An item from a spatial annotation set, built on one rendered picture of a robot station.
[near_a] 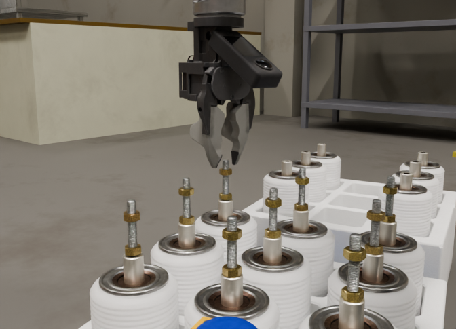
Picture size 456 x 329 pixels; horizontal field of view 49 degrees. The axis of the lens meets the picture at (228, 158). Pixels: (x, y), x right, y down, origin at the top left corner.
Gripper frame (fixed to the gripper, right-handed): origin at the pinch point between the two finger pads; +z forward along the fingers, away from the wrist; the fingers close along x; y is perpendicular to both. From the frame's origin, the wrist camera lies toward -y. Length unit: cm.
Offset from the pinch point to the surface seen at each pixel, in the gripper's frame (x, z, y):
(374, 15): -299, -46, 173
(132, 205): 21.6, 0.8, -9.6
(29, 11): -137, -58, 457
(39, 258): 6, 35, 65
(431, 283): -17.2, 16.5, -23.9
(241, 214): -2.5, 9.2, -0.4
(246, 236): 0.0, 11.0, -4.2
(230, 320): 28.3, 1.5, -33.0
